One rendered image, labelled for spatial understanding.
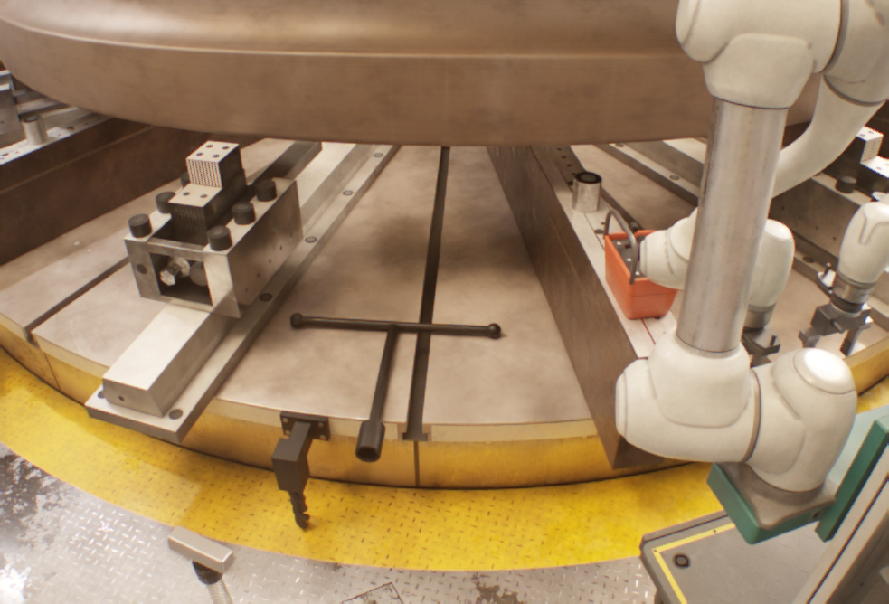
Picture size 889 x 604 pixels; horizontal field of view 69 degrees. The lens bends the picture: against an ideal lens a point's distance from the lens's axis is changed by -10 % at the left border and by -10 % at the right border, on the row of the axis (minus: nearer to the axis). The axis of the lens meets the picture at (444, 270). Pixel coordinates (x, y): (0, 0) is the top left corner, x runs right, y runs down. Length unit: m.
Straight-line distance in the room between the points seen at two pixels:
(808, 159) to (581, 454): 1.21
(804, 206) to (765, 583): 1.37
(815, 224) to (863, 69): 1.63
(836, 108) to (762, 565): 1.06
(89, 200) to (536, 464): 2.00
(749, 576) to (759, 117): 1.08
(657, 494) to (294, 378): 1.11
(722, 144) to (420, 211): 1.91
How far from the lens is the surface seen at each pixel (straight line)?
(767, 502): 1.30
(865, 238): 1.56
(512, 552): 2.04
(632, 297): 1.63
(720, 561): 1.74
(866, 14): 0.99
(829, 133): 1.13
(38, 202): 2.96
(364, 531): 2.08
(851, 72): 1.02
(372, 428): 1.84
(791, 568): 1.78
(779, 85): 0.96
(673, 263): 1.33
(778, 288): 1.41
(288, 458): 1.84
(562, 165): 2.32
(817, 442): 1.20
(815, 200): 2.59
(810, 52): 0.97
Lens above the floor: 1.70
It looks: 35 degrees down
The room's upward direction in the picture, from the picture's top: straight up
